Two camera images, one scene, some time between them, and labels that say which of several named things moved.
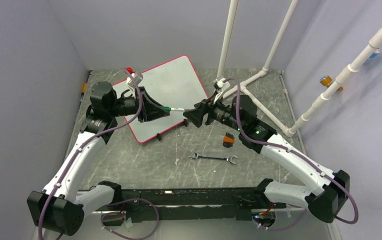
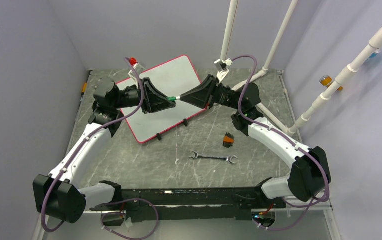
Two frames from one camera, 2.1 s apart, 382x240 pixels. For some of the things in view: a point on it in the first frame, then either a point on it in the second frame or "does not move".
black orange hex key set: (228, 140) does not move
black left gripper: (151, 110) -> (154, 100)
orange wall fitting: (326, 80) does not move
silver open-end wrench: (196, 156) does not move
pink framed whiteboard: (177, 83) does not move
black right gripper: (196, 115) -> (205, 95)
